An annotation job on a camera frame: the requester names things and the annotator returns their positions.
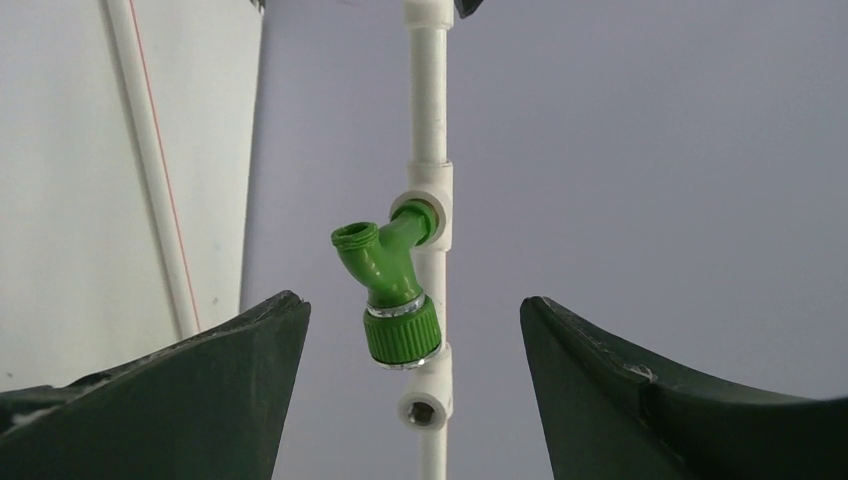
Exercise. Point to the white PVC pipe frame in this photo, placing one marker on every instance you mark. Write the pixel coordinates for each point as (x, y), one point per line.
(426, 405)

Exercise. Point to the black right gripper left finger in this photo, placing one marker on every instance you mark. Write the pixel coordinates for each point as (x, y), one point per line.
(213, 406)

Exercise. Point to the green plastic water faucet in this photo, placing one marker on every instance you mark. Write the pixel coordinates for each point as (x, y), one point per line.
(400, 321)

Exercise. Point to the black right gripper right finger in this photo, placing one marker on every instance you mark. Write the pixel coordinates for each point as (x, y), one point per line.
(611, 409)

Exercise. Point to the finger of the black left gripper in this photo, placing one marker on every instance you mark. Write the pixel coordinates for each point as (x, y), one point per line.
(466, 8)

